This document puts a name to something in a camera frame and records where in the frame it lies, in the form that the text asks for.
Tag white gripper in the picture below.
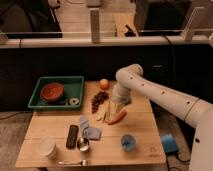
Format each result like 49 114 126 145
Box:
110 84 130 114

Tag peeled yellow banana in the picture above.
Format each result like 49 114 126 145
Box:
96 101 110 123

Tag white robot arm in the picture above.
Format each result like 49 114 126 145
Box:
112 64 213 171

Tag orange carrot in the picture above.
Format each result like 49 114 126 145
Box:
108 110 127 125

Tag teal sponge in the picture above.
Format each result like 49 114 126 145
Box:
123 96 131 105

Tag dark red grapes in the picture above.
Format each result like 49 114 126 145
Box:
91 91 109 113

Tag orange fruit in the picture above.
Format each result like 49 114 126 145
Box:
99 79 110 90

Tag blue folded cloth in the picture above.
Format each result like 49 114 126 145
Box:
79 116 102 141

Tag blue cup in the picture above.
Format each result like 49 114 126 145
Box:
121 134 136 152

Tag metal measuring cup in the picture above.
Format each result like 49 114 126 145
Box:
77 138 90 152

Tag black remote control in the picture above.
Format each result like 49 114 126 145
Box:
66 125 79 149

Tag silver fork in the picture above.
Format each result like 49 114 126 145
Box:
58 160 89 166

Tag red-brown bowl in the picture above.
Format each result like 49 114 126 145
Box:
40 82 64 102

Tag blue device on floor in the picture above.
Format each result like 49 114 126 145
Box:
161 134 179 154

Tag green plastic bin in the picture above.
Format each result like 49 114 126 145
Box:
28 76 84 111

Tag black object on desk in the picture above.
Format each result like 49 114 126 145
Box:
125 25 136 37

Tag white plastic container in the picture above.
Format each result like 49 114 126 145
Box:
38 138 58 160

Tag white horizontal rail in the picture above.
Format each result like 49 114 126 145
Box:
0 35 213 49

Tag grey vertical post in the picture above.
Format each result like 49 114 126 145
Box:
90 8 100 43

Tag grey slanted post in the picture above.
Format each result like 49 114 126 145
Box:
182 6 205 41

